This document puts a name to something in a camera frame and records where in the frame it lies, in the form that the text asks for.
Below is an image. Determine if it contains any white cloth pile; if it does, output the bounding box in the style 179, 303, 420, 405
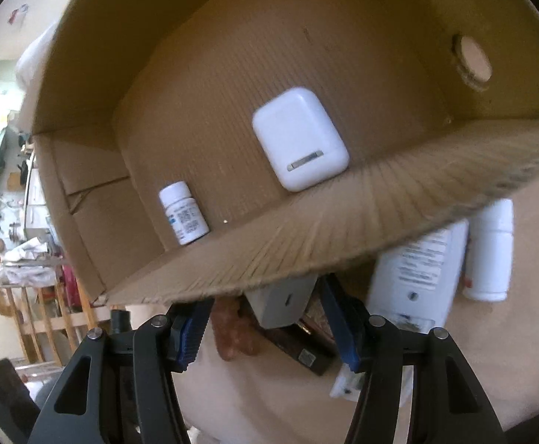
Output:
1, 236, 62, 287

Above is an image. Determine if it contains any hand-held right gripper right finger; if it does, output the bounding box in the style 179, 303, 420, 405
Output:
320, 275, 506, 444

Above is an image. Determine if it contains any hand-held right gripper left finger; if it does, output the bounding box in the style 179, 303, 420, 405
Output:
26, 302, 215, 444

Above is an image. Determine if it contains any white earbuds charging case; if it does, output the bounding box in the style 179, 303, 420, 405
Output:
252, 87, 350, 192

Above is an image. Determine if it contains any small white plastic packet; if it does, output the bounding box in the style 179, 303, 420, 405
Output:
329, 363, 367, 401

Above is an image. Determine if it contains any brown cardboard box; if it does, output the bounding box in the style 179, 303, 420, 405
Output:
31, 0, 539, 306

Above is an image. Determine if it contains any dark brown small box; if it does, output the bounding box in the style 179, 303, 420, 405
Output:
262, 305, 339, 377

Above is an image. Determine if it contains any wooden rack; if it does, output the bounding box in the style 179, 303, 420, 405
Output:
0, 259, 113, 366

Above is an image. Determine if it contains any small white pill bottle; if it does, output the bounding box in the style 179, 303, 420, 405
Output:
158, 182, 210, 247

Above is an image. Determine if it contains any beige quilt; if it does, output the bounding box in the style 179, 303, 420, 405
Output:
172, 166, 539, 444

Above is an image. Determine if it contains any pink rubbery toy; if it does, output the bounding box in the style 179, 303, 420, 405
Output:
211, 298, 263, 361

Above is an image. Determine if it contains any white pronged power adapter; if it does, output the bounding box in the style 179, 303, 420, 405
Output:
244, 274, 319, 329

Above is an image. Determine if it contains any plain white plastic bottle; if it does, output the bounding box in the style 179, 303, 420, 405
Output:
461, 199, 515, 302

